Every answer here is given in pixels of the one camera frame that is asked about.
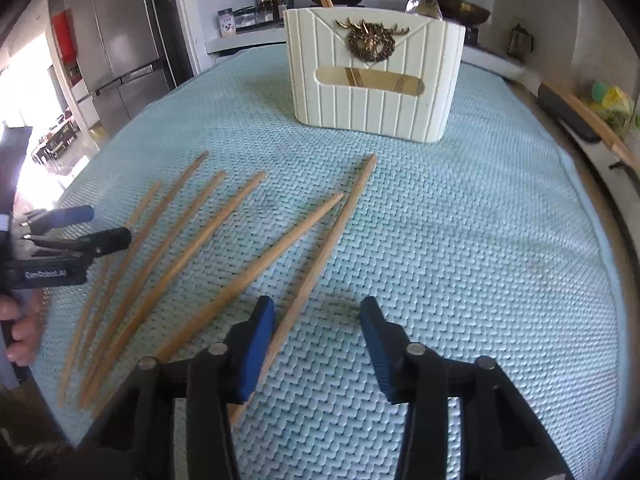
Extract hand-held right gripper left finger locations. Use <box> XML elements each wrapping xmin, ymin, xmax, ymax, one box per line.
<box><xmin>70</xmin><ymin>296</ymin><xmax>277</xmax><ymax>480</ymax></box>

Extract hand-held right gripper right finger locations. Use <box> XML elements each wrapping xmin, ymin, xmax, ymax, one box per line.
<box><xmin>360</xmin><ymin>296</ymin><xmax>576</xmax><ymax>480</ymax></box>

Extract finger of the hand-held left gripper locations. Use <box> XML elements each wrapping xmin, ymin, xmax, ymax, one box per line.
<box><xmin>22</xmin><ymin>205</ymin><xmax>95</xmax><ymax>236</ymax></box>
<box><xmin>27</xmin><ymin>226</ymin><xmax>132</xmax><ymax>263</ymax></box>

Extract bunch of wooden chopsticks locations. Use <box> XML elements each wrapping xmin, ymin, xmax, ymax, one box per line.
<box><xmin>57</xmin><ymin>0</ymin><xmax>346</xmax><ymax>418</ymax></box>

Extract cream ribbed utensil holder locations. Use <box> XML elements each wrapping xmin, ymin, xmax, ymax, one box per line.
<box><xmin>283</xmin><ymin>6</ymin><xmax>467</xmax><ymax>146</ymax></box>

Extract wooden dining table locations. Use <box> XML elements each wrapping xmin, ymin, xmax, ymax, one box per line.
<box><xmin>30</xmin><ymin>120</ymin><xmax>73</xmax><ymax>166</ymax></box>

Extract light blue woven mat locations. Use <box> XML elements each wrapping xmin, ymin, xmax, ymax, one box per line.
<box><xmin>30</xmin><ymin>42</ymin><xmax>626</xmax><ymax>480</ymax></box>

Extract grey refrigerator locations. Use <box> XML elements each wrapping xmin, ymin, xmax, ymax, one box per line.
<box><xmin>47</xmin><ymin>0</ymin><xmax>178</xmax><ymax>138</ymax></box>

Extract white lidded spice jar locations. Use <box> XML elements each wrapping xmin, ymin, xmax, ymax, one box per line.
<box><xmin>216</xmin><ymin>7</ymin><xmax>238</xmax><ymax>38</ymax></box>

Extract rack of spice jars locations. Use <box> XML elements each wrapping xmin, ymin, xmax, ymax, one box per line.
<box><xmin>235</xmin><ymin>6</ymin><xmax>261</xmax><ymax>31</ymax></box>

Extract wooden cutting board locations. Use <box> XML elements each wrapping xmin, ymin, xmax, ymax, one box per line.
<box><xmin>560</xmin><ymin>90</ymin><xmax>640</xmax><ymax>171</ymax></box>

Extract dark glass kettle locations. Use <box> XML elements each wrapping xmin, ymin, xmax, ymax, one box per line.
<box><xmin>507</xmin><ymin>21</ymin><xmax>535</xmax><ymax>63</ymax></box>

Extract yellow green plastic bags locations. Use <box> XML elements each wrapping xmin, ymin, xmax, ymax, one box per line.
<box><xmin>582</xmin><ymin>80</ymin><xmax>640</xmax><ymax>136</ymax></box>

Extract dark wok with glass lid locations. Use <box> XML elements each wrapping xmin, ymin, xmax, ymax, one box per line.
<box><xmin>406</xmin><ymin>0</ymin><xmax>493</xmax><ymax>28</ymax></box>

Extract red wall box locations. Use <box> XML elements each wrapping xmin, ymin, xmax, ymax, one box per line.
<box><xmin>50</xmin><ymin>8</ymin><xmax>78</xmax><ymax>86</ymax></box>

